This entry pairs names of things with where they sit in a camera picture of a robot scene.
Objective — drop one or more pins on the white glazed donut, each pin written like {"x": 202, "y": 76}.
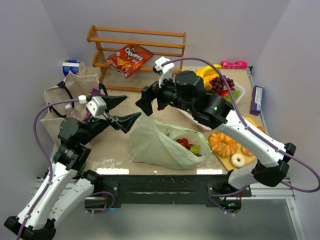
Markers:
{"x": 238, "y": 160}

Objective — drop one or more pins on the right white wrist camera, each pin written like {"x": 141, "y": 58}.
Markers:
{"x": 164, "y": 71}

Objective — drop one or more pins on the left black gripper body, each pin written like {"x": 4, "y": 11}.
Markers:
{"x": 105, "y": 113}

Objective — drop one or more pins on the beige canvas tote bag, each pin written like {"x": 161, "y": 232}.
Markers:
{"x": 71, "y": 87}

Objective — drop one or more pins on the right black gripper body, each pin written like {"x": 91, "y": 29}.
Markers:
{"x": 155, "y": 92}

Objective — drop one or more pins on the wooden shelf rack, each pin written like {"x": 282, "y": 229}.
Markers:
{"x": 105, "y": 46}

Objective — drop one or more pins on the yellow banana bunch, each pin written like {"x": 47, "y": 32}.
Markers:
{"x": 207, "y": 73}

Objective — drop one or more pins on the Doritos chip bag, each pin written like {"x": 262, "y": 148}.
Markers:
{"x": 129, "y": 59}

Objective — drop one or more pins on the white fruit tray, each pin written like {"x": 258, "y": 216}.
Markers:
{"x": 237, "y": 87}

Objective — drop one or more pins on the blue white can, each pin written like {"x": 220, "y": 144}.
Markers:
{"x": 77, "y": 67}

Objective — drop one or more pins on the red cherries pile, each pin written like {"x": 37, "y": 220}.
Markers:
{"x": 185, "y": 143}

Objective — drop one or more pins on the yellow bread tray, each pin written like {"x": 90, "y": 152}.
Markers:
{"x": 230, "y": 147}

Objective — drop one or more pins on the pink box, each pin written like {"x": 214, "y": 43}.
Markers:
{"x": 239, "y": 65}

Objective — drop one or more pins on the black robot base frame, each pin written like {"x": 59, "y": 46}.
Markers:
{"x": 211, "y": 190}

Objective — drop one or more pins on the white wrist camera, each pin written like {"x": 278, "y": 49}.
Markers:
{"x": 164, "y": 71}
{"x": 99, "y": 101}

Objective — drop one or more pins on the pink dragon fruit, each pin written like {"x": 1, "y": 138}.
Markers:
{"x": 224, "y": 93}

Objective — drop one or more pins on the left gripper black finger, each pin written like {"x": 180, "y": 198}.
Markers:
{"x": 125, "y": 123}
{"x": 112, "y": 101}

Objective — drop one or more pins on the clear plastic water bottle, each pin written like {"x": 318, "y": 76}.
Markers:
{"x": 73, "y": 113}

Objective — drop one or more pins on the round peach bun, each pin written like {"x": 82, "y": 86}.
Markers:
{"x": 246, "y": 151}

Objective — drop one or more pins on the golden croissant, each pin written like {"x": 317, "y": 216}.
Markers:
{"x": 250, "y": 119}

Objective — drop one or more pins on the green grapes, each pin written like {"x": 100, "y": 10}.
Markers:
{"x": 235, "y": 93}

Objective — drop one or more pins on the dark red grapes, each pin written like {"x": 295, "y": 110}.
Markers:
{"x": 218, "y": 85}

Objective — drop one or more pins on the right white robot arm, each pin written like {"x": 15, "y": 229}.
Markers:
{"x": 186, "y": 92}

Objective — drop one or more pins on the light green plastic bag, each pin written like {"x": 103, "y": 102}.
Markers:
{"x": 153, "y": 142}

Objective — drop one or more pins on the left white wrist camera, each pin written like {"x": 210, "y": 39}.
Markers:
{"x": 99, "y": 101}

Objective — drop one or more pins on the purple box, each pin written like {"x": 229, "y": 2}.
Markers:
{"x": 257, "y": 100}

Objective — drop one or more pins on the green celery stalk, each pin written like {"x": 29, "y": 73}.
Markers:
{"x": 195, "y": 149}

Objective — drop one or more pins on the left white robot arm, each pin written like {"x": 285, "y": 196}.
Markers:
{"x": 50, "y": 206}

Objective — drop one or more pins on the purple snack bag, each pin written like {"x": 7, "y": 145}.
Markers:
{"x": 91, "y": 106}

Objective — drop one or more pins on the green cloth bundle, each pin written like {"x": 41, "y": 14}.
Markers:
{"x": 54, "y": 157}

